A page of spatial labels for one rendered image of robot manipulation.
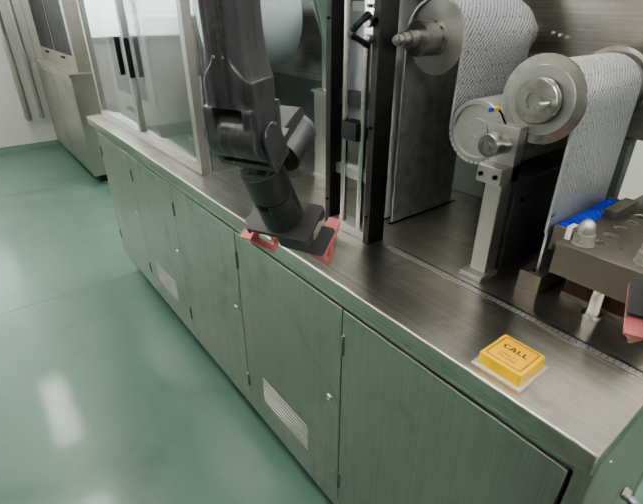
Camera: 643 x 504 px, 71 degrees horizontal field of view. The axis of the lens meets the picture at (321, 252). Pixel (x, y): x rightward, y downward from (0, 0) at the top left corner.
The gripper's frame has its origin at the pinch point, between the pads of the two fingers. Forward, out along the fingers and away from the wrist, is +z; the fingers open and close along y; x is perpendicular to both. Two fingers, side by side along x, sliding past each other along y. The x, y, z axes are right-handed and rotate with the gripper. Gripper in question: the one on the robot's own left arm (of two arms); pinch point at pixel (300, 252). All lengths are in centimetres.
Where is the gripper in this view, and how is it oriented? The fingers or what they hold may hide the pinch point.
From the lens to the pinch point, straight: 71.8
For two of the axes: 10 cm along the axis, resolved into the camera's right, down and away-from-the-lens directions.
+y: -8.9, -2.2, 4.0
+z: 2.3, 5.6, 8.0
